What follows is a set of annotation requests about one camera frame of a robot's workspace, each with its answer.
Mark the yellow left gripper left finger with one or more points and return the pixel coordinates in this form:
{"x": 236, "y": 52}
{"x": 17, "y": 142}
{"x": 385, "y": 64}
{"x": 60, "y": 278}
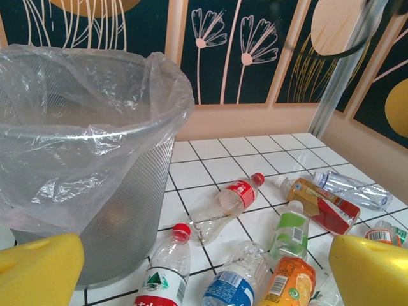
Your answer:
{"x": 38, "y": 271}

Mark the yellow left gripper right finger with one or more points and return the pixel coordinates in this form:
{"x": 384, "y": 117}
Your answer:
{"x": 373, "y": 274}

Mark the small bottle orange white label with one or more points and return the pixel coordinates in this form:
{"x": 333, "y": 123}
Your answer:
{"x": 381, "y": 235}

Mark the tea bottle gold red label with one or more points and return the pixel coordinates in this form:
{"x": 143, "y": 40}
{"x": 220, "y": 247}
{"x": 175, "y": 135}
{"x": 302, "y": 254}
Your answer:
{"x": 325, "y": 207}

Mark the orange juice bottle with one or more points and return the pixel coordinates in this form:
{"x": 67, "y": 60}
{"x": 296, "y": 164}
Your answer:
{"x": 290, "y": 280}

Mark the clear unlabelled water bottle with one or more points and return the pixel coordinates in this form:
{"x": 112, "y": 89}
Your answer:
{"x": 354, "y": 189}

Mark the clear bottle green label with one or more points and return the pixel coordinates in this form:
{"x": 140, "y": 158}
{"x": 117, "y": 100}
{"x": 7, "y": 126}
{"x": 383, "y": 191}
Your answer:
{"x": 290, "y": 232}

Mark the water bottle red white label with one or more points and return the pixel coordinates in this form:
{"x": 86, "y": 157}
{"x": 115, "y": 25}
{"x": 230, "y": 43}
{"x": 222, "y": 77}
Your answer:
{"x": 165, "y": 274}

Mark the clear bottle blue label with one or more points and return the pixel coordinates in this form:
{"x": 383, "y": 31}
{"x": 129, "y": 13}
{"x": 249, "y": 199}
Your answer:
{"x": 229, "y": 287}

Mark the clear cola bottle red label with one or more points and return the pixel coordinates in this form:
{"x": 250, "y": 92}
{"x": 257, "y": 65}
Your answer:
{"x": 242, "y": 194}

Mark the grey metal mesh bin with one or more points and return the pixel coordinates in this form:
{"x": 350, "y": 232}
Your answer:
{"x": 127, "y": 223}

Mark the clear plastic bin liner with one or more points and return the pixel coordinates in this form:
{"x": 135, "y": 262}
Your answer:
{"x": 63, "y": 143}

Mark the aluminium corner post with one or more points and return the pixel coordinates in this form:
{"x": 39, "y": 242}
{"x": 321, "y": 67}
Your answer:
{"x": 338, "y": 79}

